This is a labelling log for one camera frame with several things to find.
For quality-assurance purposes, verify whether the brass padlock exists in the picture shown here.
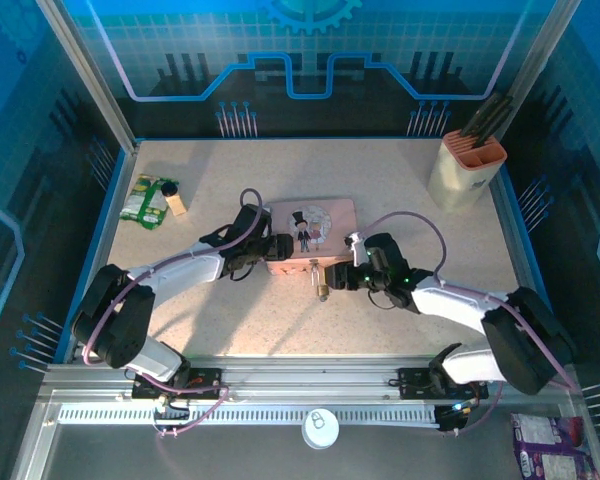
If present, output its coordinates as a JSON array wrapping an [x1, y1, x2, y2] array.
[[309, 259, 331, 302]]

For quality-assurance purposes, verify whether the purple snack bag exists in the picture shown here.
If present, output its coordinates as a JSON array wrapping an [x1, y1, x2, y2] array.
[[509, 412, 600, 480]]

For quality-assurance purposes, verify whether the white slotted cable duct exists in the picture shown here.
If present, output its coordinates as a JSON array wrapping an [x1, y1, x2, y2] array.
[[57, 403, 441, 427]]

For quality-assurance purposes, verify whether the green snack packet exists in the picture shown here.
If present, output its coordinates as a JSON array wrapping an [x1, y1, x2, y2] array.
[[118, 173, 179, 232]]

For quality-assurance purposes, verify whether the black knife handle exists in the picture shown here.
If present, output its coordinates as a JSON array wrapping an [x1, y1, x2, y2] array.
[[474, 107, 515, 151], [459, 92, 502, 139], [467, 99, 511, 146]]

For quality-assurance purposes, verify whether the aluminium frame post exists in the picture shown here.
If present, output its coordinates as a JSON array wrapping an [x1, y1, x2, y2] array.
[[35, 0, 140, 154], [494, 0, 584, 109]]

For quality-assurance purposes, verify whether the pink tin box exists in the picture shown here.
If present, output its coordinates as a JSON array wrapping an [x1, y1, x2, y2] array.
[[264, 198, 358, 278]]

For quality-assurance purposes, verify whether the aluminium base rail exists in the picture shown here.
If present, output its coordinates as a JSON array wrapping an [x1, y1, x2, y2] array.
[[40, 353, 574, 402]]

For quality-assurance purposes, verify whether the small tan bottle black cap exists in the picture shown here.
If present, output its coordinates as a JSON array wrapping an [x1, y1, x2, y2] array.
[[160, 181, 188, 218]]

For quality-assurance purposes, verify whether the white round lid padlock icon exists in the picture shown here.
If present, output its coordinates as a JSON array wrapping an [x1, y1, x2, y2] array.
[[300, 409, 341, 451]]

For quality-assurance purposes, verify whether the cream knife block orange top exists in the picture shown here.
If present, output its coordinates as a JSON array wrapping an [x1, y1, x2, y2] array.
[[426, 130, 509, 214]]

